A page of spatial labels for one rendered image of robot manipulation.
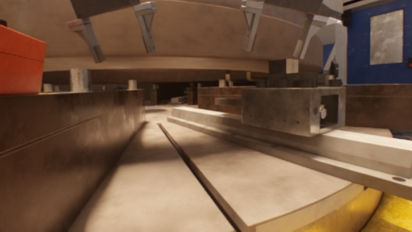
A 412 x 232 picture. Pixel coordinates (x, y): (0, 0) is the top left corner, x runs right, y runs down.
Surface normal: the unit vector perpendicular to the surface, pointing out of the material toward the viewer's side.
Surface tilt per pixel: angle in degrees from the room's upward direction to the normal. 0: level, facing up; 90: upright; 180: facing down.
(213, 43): 90
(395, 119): 90
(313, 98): 90
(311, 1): 114
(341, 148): 72
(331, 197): 90
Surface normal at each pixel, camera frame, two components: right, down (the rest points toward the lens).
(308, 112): -0.84, 0.06
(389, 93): -0.57, 0.07
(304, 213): 0.42, 0.06
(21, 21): 0.07, 0.07
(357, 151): -0.81, -0.26
